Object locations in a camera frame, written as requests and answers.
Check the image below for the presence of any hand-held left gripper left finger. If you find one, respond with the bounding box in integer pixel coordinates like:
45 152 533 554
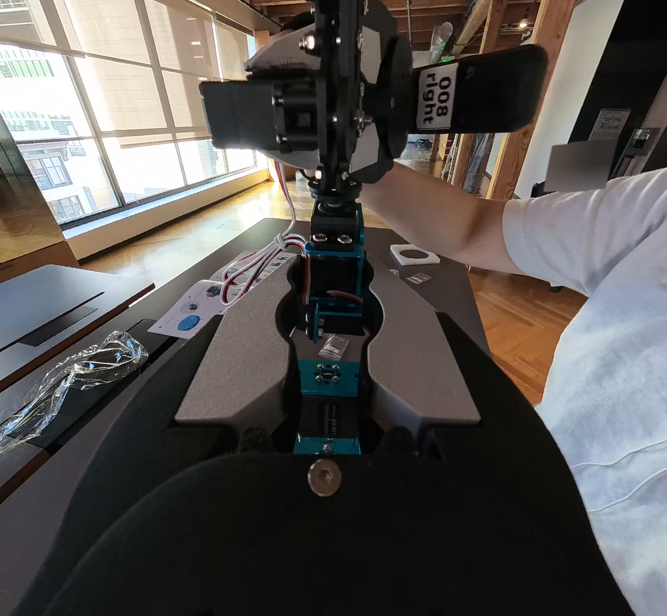
174 256 303 437

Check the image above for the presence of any person's right forearm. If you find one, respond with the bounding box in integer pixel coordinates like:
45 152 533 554
360 161 524 277

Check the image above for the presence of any person in white shirt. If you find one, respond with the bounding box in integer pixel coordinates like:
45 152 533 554
502 168 667 616

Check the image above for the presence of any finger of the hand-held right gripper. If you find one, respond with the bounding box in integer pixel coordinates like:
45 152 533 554
268 123 392 172
244 21 392 86

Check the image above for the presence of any thick wooden post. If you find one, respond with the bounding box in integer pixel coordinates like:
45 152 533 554
487 0 580 202

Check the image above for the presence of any crumpled clear plastic wrap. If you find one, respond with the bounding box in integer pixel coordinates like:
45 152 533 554
0 331 150 454

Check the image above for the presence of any blue grey neighbour desk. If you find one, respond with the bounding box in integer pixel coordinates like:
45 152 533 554
0 264 156 392

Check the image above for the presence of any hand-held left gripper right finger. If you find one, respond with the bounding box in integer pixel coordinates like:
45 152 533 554
360 256 481 439

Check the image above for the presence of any slim wooden post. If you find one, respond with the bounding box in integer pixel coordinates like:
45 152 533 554
449 0 517 189

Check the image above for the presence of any dark grey desk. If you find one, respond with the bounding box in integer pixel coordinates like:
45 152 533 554
0 217 492 528

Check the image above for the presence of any white instruction booklet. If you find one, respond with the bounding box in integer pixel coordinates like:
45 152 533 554
147 253 304 338

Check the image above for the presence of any white foam piece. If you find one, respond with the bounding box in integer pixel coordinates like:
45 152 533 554
390 243 442 266

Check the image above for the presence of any row of beige roller blinds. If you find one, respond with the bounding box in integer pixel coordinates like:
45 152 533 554
0 0 258 150

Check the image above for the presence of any blue toy robot arm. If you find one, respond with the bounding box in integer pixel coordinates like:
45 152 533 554
199 0 373 456

